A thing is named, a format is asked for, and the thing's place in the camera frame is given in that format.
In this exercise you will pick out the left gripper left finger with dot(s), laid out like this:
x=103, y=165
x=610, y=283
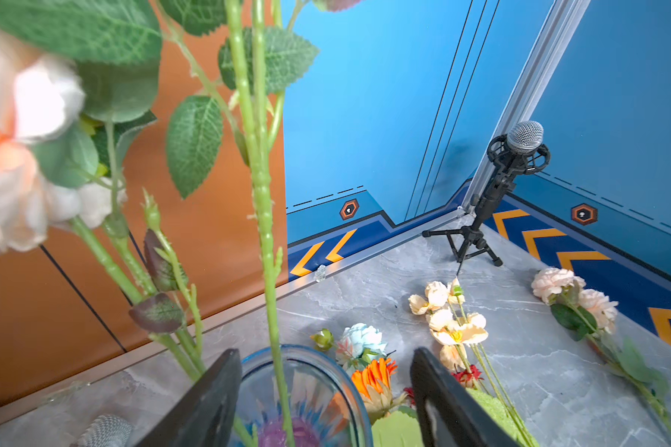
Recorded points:
x=205, y=415

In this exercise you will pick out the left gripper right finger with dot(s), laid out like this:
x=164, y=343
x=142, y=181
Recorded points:
x=447, y=414

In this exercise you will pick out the orange flower stem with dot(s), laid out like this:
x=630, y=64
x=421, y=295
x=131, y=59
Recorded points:
x=393, y=416

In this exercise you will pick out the pink rose stem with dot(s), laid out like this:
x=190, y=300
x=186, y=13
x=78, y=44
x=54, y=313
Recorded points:
x=49, y=166
x=244, y=58
x=590, y=316

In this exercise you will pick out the purple glass vase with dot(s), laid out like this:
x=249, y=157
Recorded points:
x=325, y=406

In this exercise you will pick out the red flower stem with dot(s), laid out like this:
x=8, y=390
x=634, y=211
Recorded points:
x=470, y=378

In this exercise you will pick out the peach poppy flower stem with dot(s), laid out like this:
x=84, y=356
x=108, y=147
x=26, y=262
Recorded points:
x=461, y=335

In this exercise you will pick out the silver microphone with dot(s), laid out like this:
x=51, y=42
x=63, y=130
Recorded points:
x=105, y=431

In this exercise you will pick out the light blue flower stem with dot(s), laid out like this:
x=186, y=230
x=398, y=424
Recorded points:
x=358, y=346

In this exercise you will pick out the right aluminium corner post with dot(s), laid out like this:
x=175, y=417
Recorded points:
x=525, y=44

